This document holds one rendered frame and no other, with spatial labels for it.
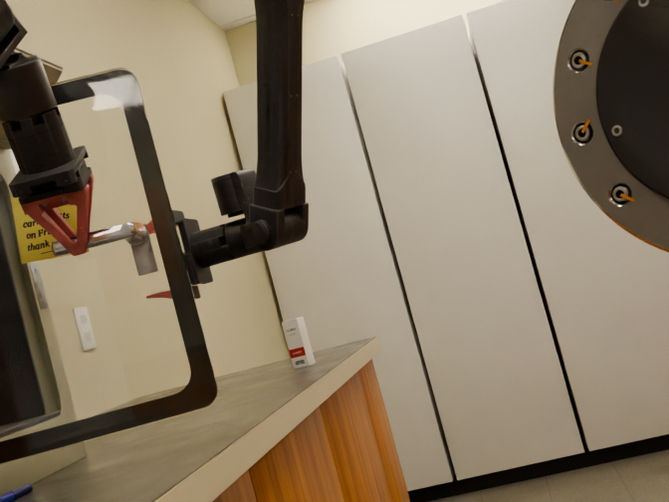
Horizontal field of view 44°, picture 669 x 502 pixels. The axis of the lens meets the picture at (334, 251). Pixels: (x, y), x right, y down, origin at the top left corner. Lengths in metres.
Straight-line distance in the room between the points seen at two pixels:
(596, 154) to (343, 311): 3.50
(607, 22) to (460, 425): 3.55
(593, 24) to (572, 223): 3.42
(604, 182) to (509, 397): 3.47
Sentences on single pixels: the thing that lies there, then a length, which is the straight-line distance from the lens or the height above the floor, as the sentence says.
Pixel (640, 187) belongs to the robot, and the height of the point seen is 1.09.
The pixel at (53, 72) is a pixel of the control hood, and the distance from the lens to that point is 1.29.
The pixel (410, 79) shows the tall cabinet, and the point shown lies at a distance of 4.02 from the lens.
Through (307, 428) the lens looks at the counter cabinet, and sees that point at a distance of 1.42.
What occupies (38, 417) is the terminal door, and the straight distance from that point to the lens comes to 0.99.
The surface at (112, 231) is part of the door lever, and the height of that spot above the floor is 1.20.
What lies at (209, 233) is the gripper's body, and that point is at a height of 1.21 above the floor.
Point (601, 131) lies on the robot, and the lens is 0.52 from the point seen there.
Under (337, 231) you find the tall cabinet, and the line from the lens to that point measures 3.98.
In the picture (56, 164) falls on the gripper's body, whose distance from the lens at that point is 0.88.
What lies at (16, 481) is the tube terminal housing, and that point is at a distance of 1.15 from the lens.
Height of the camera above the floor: 1.08
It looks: 3 degrees up
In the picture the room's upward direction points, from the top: 15 degrees counter-clockwise
